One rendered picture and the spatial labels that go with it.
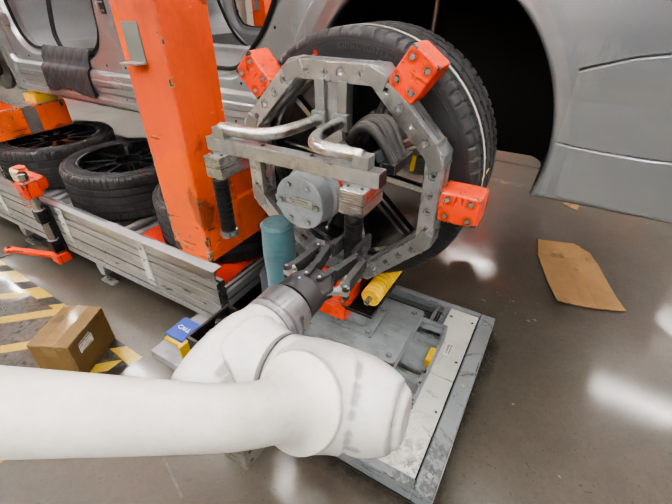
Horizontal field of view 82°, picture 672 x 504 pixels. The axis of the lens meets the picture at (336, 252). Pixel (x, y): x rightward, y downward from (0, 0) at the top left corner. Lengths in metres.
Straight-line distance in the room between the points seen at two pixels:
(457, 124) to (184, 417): 0.76
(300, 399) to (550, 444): 1.29
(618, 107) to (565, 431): 1.04
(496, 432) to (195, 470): 0.99
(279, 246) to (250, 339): 0.55
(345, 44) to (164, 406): 0.83
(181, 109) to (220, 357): 0.75
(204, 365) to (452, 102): 0.70
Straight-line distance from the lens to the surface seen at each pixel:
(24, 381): 0.34
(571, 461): 1.59
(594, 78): 1.19
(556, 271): 2.36
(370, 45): 0.95
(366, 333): 1.40
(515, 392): 1.67
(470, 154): 0.92
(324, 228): 1.20
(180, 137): 1.13
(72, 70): 2.57
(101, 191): 2.19
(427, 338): 1.52
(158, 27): 1.08
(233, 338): 0.50
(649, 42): 1.19
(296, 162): 0.77
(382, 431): 0.41
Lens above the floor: 1.24
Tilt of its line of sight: 34 degrees down
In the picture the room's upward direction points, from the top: straight up
